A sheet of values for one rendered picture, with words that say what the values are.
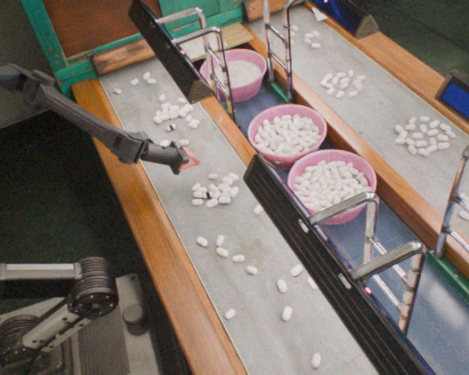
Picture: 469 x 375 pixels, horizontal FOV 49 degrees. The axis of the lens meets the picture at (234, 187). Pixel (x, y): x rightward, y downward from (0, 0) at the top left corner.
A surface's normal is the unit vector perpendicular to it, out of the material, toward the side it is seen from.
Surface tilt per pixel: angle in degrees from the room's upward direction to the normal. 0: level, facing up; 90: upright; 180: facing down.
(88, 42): 90
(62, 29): 90
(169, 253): 0
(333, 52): 0
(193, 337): 0
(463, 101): 58
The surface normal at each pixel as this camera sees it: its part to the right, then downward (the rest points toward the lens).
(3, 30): 0.44, 0.61
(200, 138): -0.13, -0.68
